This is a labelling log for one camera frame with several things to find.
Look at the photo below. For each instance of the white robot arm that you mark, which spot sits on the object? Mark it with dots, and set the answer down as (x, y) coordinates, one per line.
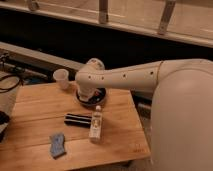
(181, 110)

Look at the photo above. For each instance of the black round bowl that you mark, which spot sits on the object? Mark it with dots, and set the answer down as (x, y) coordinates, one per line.
(97, 98)

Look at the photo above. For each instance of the white plastic cup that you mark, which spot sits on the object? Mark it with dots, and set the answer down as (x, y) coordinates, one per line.
(61, 76)

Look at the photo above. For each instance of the black striped rectangular block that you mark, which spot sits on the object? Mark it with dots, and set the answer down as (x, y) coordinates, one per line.
(72, 119)

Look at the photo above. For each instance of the white squeeze bottle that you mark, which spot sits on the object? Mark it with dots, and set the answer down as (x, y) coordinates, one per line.
(96, 125)

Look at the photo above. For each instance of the blue sponge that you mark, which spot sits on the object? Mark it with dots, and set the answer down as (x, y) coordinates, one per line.
(57, 145)

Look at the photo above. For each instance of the black object at left edge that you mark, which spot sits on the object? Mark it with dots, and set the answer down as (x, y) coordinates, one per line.
(4, 120)

